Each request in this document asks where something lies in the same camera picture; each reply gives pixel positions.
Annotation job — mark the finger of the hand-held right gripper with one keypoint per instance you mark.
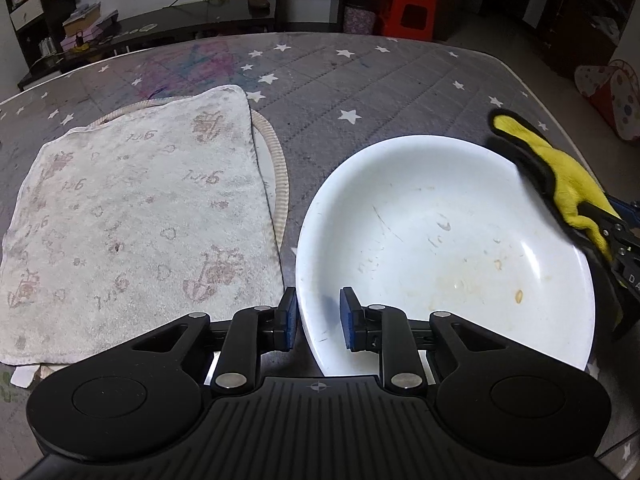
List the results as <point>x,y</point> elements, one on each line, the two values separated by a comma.
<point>620,245</point>
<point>620,207</point>

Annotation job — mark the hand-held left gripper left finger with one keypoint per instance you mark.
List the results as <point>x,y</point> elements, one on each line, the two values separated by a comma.
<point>289,320</point>

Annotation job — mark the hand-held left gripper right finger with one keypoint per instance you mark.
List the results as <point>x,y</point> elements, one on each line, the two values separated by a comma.
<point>350,320</point>

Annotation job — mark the yellow cleaning cloth black trim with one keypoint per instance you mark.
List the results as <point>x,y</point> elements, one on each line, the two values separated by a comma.
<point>565,175</point>

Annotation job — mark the white round plate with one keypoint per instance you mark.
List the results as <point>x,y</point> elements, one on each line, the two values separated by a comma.
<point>425,200</point>

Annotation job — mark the polka dot play tent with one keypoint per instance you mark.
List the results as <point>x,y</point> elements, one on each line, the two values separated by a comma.
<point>615,95</point>

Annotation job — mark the beige braided round mat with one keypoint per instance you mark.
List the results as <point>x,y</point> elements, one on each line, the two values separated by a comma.
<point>280,170</point>

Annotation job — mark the dark wooden shelf unit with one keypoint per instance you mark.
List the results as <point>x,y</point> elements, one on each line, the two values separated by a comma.
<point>575,35</point>

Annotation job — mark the white printed towel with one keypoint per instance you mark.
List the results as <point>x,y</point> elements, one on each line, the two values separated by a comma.
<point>125,220</point>

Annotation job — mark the grey star quilted cover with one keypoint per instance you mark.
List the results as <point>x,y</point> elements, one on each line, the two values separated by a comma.
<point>400,75</point>

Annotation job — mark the purple patterned bin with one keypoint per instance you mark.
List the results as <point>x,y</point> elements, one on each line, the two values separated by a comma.
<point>359,20</point>

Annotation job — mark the dark television stand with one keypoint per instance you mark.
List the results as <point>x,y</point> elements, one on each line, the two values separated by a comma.
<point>190,20</point>

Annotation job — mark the stack of pastel boxes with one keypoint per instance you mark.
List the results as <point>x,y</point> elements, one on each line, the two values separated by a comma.
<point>82,20</point>

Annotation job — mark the dark wall shelf unit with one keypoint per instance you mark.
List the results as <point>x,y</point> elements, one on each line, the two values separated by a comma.
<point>30,40</point>

